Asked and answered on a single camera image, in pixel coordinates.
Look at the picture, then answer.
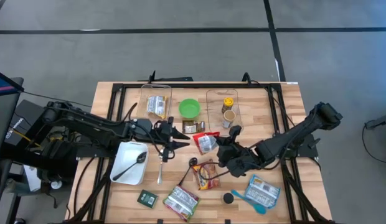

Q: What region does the blue ramen packet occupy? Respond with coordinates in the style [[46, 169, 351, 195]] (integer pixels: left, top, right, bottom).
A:
[[244, 174, 281, 208]]

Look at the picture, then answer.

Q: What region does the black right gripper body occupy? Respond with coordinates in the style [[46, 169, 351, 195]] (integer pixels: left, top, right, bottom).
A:
[[217, 136, 253, 179]]

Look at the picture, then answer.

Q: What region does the dark green tea packet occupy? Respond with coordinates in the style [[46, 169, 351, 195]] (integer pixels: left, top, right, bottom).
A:
[[136, 189, 159, 209]]

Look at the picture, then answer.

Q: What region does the black metal table frame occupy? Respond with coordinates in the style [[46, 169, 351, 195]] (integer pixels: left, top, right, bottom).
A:
[[65, 82, 337, 224]]

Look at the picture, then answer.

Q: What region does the red yellow ramen packet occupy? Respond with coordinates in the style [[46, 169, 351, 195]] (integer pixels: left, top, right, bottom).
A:
[[192, 159, 221, 191]]

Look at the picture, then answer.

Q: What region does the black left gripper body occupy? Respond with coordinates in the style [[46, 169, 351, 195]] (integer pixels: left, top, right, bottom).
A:
[[153, 119, 176, 149]]

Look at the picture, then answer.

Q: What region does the teal plastic spoon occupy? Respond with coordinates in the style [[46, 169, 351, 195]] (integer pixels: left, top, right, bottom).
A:
[[230, 189, 267, 215]]

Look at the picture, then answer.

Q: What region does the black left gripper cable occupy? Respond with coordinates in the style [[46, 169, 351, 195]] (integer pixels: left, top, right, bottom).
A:
[[149, 121, 176, 162]]

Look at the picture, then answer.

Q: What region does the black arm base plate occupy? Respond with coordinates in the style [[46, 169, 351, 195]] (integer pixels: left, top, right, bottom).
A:
[[76, 145, 118, 159], [273, 133, 319, 159]]

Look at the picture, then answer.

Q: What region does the black floor cable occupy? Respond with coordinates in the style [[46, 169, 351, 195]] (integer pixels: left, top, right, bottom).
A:
[[362, 119, 386, 165]]

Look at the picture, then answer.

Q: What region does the orange red noodle packet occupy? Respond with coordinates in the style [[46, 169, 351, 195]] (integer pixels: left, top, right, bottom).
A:
[[162, 185, 200, 222]]

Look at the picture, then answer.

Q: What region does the silver metal spoon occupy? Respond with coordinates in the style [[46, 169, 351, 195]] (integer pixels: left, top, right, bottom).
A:
[[156, 149, 167, 186]]

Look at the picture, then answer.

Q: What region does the thin black cable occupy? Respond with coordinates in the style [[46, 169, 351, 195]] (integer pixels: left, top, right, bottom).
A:
[[23, 90, 93, 108]]

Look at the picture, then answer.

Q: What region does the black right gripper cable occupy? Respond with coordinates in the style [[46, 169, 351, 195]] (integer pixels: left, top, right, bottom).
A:
[[197, 160, 231, 182]]

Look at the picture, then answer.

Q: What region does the brown snack packet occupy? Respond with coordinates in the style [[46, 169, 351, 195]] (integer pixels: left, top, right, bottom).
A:
[[182, 120, 206, 135]]

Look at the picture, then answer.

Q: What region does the yellow cable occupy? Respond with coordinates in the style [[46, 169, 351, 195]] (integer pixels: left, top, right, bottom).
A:
[[12, 129, 43, 149]]

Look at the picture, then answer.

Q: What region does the black spoon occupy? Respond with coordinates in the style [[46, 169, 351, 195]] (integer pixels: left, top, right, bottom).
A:
[[112, 151, 148, 182], [177, 157, 199, 187]]

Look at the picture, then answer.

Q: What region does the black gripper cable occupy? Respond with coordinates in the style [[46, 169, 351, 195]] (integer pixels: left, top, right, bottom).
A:
[[149, 121, 176, 162], [197, 160, 231, 182]]

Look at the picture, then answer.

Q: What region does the yellow-lid spice jar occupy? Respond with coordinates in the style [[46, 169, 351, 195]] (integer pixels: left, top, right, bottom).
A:
[[221, 96, 235, 114]]

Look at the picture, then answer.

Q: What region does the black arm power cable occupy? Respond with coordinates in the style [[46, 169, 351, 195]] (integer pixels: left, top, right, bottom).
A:
[[242, 72, 298, 129]]

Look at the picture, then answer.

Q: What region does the thick black cable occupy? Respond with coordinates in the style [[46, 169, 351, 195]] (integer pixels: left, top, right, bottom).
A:
[[73, 157, 97, 218]]

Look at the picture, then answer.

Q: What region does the white rectangular dish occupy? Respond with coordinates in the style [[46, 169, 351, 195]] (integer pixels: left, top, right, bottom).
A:
[[110, 140, 149, 186]]

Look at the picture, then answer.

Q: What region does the black case white lettering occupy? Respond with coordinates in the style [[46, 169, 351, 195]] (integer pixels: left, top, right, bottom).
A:
[[4, 99, 44, 147]]

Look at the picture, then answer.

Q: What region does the tan-lid spice jar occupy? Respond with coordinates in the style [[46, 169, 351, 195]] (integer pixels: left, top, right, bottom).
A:
[[222, 110, 237, 129]]

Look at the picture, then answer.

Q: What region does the grey metal stand foot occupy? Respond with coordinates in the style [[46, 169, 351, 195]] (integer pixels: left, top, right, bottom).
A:
[[365, 112, 386, 131]]

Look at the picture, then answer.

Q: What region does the black computer monitor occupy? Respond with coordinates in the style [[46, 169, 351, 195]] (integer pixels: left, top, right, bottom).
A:
[[0, 68, 25, 162]]

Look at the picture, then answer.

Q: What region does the green plastic bowl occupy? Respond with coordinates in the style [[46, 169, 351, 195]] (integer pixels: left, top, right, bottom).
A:
[[178, 98, 201, 119]]

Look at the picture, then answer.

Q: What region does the black camera bracket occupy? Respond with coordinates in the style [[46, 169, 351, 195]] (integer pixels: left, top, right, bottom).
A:
[[137, 70, 194, 83]]

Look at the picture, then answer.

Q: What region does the white paper box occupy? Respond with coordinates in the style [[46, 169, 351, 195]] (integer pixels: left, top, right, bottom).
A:
[[24, 164, 42, 192]]

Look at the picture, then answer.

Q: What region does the clear plastic bin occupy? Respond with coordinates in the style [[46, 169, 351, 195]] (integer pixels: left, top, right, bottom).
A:
[[205, 89, 245, 136], [137, 83, 172, 130]]

